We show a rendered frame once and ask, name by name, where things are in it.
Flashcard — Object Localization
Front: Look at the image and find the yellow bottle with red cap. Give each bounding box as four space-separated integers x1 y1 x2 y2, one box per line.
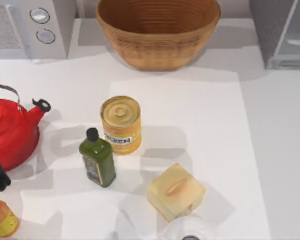
0 195 20 238

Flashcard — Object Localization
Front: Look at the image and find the pale microwave oven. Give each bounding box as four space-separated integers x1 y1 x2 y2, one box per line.
0 0 77 60

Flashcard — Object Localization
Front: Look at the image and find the green bottle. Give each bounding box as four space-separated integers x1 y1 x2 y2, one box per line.
78 127 117 188

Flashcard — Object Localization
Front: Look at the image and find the woven wooden basket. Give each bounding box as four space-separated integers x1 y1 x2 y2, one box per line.
95 0 222 73

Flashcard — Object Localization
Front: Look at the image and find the microwave knob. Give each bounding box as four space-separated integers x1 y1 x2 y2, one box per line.
36 28 57 45
29 7 51 25

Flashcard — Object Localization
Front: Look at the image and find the red kettle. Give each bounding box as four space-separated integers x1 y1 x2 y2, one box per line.
0 74 52 173

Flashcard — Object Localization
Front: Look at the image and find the yellow can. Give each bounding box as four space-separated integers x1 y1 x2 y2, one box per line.
100 95 143 156

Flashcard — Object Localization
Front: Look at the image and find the pale yellow tissue box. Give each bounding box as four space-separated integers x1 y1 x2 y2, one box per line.
146 162 207 223

